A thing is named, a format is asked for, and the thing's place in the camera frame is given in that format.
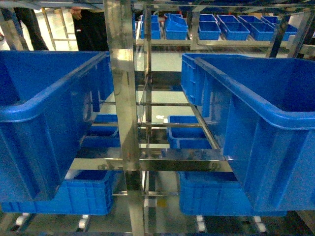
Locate steel rack cross beam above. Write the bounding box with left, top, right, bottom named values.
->
left=70, top=147, right=232, bottom=173

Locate large blue bin right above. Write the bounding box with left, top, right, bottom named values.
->
left=181, top=53, right=315, bottom=211

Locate steel rack vertical post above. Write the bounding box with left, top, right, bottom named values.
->
left=103, top=0, right=145, bottom=236

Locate lower blue bin right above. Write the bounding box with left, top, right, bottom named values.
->
left=178, top=172, right=287, bottom=216

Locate lower blue bin left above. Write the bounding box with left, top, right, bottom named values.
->
left=1, top=170, right=115, bottom=215

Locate large blue bin left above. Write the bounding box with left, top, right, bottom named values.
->
left=0, top=51, right=113, bottom=202

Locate large blue bin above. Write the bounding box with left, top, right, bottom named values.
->
left=181, top=53, right=315, bottom=211
left=0, top=51, right=113, bottom=202

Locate person in black clothes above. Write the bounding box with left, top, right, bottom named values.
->
left=70, top=7, right=109, bottom=51

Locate middle blue bin below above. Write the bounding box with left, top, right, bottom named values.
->
left=166, top=116, right=212, bottom=149

